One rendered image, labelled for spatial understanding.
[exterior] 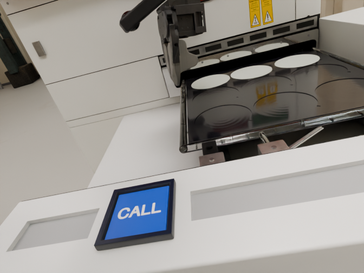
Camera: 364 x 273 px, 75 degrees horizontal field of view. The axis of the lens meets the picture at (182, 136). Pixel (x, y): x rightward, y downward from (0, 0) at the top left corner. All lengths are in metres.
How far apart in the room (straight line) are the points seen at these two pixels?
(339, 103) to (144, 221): 0.35
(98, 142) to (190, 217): 0.73
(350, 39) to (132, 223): 0.61
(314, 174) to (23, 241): 0.24
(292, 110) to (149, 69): 0.45
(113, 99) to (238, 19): 0.43
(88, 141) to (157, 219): 0.73
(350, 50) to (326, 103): 0.26
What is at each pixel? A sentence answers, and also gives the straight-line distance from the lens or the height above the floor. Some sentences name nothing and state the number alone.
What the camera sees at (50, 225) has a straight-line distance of 0.25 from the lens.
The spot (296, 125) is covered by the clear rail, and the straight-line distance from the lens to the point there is 0.38.
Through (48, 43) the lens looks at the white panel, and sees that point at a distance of 0.81.
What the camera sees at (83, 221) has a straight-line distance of 0.23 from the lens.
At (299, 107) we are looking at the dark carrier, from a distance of 0.44.
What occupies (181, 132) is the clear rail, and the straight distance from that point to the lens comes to 0.40.
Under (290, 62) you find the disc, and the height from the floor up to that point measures 0.90.
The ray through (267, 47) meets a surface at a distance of 0.74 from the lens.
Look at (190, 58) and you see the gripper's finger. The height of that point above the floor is 0.99.
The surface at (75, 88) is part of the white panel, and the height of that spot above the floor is 0.94.
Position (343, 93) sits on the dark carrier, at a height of 0.90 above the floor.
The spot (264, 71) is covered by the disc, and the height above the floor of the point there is 0.90.
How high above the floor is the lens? 1.09
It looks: 29 degrees down
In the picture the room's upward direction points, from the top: 16 degrees counter-clockwise
